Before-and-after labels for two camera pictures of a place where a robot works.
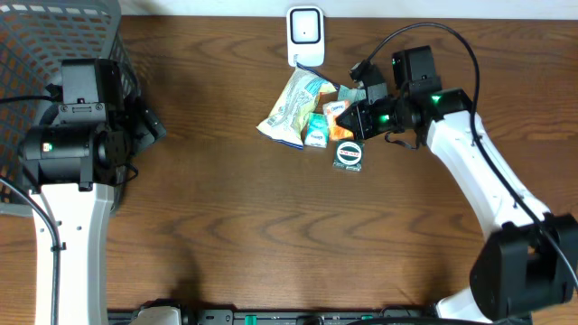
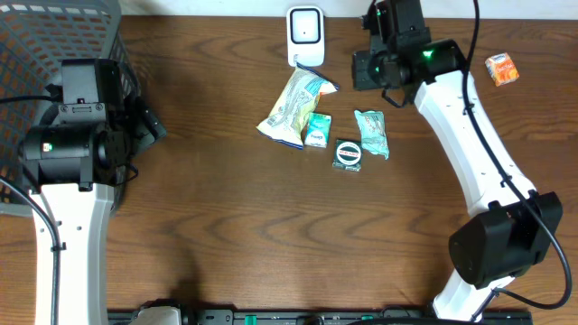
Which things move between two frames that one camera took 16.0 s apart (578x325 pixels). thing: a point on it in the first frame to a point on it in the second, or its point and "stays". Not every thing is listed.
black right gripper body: x=372 y=119 to x=371 y=71
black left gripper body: x=145 y=129 stays
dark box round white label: x=349 y=155 stays
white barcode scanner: x=305 y=36 stays
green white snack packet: x=351 y=94 to x=373 y=131
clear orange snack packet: x=332 y=109 to x=501 y=69
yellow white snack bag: x=299 y=99 stays
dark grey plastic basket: x=35 y=36 stays
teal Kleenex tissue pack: x=317 y=133 stays
